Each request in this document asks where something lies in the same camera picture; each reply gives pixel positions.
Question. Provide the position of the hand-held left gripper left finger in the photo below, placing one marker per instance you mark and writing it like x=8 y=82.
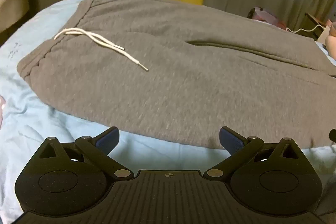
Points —
x=109 y=140

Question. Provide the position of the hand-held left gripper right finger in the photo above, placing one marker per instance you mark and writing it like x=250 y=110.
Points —
x=231 y=141

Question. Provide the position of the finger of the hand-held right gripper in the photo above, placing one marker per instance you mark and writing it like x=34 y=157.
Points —
x=332 y=135

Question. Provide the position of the grey sweat pants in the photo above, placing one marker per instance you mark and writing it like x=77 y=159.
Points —
x=170 y=69

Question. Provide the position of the light blue printed bed sheet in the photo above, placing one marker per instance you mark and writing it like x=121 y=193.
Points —
x=39 y=121

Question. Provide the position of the dark bedside box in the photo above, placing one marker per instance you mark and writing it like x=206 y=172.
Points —
x=312 y=24

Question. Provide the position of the pink bag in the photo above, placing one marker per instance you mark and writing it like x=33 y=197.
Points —
x=266 y=15

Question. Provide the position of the grey chair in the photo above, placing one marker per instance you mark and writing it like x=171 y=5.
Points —
x=13 y=6

